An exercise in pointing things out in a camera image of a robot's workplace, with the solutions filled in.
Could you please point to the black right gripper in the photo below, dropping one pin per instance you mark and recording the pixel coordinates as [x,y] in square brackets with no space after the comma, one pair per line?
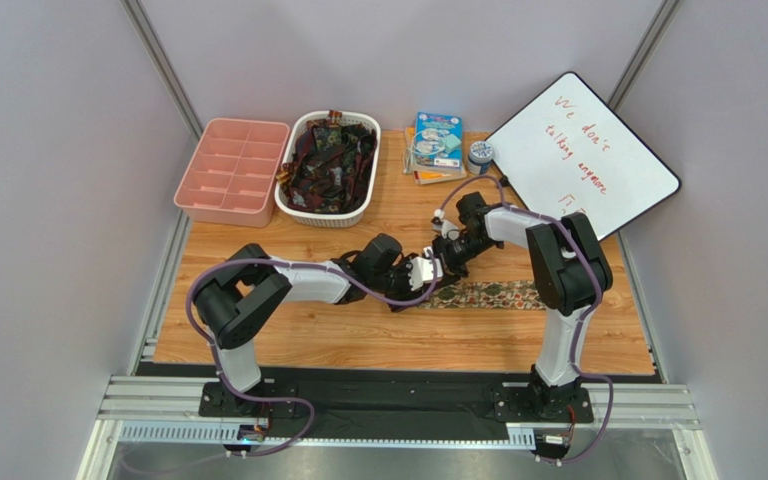
[443,256]

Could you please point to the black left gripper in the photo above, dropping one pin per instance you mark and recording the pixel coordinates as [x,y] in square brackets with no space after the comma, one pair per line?
[401,288]

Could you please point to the patterned paisley necktie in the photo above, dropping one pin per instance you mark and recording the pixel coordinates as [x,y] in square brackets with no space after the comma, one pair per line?
[507,295]

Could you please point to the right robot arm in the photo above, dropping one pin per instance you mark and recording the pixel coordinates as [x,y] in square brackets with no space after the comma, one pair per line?
[570,274]

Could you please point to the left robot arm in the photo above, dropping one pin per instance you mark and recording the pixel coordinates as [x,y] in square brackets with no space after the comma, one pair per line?
[230,303]

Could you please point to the pile of dark ties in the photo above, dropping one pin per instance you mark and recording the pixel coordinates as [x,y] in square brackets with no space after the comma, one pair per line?
[330,170]

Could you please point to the white perforated basket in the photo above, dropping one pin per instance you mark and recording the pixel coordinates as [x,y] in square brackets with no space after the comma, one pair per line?
[339,220]

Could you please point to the blue packaged book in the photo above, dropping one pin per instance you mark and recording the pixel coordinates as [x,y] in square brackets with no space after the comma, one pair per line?
[452,124]

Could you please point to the white dry-erase board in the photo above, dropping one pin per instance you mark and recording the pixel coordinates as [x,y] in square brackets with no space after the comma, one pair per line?
[567,151]

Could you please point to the pink divided tray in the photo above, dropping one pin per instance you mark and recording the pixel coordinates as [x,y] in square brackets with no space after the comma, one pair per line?
[230,178]

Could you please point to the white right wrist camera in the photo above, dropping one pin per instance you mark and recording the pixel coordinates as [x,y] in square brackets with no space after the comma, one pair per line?
[445,228]

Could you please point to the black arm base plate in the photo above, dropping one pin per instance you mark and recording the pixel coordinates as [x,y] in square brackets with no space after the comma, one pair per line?
[344,404]

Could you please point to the aluminium rail frame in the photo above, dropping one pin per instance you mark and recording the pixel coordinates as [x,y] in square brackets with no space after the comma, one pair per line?
[146,427]

